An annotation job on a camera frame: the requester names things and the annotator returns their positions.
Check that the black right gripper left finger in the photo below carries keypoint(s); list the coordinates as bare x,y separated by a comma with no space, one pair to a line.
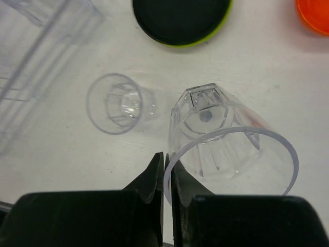
147,210

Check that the green round plate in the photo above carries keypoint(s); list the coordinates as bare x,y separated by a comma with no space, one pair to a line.
207,37

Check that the clear glass cup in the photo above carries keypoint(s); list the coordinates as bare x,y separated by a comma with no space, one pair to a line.
116,104
226,146

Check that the black round plate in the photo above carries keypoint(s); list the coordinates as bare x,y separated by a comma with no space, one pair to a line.
178,22

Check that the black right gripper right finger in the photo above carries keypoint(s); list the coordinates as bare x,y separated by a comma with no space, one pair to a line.
186,221

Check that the clear dish rack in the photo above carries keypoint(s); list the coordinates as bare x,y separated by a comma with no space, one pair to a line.
37,38

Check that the orange plastic bowl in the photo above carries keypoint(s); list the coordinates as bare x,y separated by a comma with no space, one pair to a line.
314,15

